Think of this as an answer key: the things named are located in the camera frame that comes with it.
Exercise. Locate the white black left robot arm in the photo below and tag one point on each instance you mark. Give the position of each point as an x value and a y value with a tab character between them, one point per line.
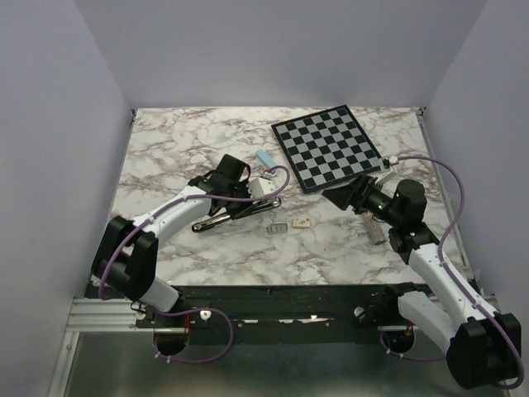
126	258

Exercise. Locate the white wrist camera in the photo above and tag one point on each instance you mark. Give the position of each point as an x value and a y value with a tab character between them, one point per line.
386	169
259	188

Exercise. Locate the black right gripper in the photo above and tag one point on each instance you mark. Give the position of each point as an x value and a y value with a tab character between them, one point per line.
342	195

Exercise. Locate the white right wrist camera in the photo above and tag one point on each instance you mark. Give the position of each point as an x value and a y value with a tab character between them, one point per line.
386	169

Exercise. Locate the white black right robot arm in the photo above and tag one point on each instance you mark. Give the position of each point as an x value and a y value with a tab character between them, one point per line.
481	345

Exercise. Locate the glitter filled clear tube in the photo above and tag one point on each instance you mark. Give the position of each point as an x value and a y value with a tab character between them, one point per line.
373	229

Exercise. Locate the cream staple box sleeve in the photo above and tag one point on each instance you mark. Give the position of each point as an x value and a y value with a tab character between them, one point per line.
301	222

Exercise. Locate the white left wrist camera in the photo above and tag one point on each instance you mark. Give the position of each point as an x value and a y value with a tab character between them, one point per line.
259	188

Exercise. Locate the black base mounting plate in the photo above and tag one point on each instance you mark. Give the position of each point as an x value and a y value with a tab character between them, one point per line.
384	297

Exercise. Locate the aluminium frame rail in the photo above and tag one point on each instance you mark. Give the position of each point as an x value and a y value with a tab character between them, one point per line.
117	315

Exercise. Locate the light blue mini stapler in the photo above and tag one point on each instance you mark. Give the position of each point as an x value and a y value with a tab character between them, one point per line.
266	160

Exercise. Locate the black grey chessboard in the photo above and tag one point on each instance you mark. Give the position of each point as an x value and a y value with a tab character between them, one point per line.
326	148

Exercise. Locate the staple box tray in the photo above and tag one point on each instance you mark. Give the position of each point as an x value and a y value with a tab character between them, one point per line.
278	228

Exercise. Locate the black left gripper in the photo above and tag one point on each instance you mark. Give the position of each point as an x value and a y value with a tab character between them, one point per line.
233	212

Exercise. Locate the black stapler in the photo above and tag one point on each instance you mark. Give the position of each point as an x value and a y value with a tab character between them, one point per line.
237	211

